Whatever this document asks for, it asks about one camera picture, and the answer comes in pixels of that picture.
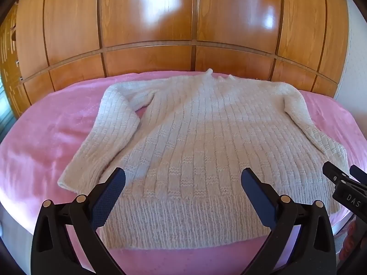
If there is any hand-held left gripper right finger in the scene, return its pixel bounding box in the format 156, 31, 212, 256
241, 168, 338, 275

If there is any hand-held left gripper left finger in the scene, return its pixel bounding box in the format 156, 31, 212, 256
31, 167, 127, 275

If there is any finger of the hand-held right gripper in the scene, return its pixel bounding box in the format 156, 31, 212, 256
349, 164, 367, 183
322, 162, 346, 183

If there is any white knit sweater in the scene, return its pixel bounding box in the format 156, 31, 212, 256
57, 68, 351, 250

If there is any person's right hand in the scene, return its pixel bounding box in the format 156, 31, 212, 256
339, 219, 367, 262

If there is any pink bedspread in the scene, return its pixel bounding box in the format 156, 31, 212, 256
0, 70, 367, 275

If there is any white bed base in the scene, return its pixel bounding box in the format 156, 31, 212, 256
0, 203, 34, 267

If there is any wooden wardrobe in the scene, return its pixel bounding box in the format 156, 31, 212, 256
0, 0, 351, 121

